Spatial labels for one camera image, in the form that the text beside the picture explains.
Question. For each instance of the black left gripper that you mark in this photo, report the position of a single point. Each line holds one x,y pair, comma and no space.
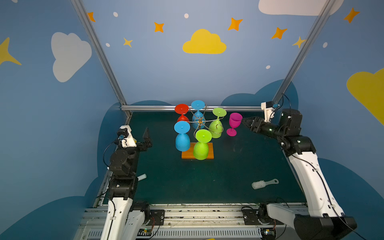
141,144

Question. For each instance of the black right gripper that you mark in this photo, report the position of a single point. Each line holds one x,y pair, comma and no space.
258,125

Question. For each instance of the magenta wine glass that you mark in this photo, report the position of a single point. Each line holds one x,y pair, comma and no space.
234,122

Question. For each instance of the green wine glass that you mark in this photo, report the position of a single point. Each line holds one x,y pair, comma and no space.
201,148
216,127

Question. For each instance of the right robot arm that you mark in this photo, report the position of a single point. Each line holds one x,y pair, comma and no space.
325,219

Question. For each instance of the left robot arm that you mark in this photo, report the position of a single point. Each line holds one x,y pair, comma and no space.
124,217

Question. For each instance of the front blue wine glass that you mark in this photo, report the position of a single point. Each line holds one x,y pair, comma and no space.
182,141

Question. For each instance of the blue wine glass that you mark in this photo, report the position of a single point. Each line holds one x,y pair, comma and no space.
182,141
198,105

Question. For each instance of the red wine glass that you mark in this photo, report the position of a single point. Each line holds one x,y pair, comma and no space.
182,110

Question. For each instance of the wooden rack base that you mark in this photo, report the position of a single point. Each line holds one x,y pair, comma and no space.
188,155

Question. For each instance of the back blue wine glass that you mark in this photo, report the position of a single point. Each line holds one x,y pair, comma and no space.
198,105

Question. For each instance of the light blue plastic scoop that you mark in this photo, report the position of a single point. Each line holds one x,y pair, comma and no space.
142,177

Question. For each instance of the white scrub brush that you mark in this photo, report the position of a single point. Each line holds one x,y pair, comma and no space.
262,184

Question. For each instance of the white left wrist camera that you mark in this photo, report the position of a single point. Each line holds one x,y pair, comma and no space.
125,137

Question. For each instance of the horizontal aluminium back rail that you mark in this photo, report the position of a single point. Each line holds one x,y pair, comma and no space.
161,108

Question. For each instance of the gold wire wine glass rack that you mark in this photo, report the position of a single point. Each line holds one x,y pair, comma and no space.
207,123

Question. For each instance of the right aluminium frame post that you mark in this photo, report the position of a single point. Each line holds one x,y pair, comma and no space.
305,48

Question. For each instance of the aluminium frame post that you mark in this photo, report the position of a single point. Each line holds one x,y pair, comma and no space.
88,26
305,48

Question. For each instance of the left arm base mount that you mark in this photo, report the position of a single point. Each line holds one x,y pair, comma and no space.
152,217

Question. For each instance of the front aluminium rail bed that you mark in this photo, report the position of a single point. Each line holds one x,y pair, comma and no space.
194,221

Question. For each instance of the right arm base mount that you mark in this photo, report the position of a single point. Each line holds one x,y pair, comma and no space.
255,216

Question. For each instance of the left aluminium frame post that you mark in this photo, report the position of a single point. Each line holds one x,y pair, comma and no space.
88,26

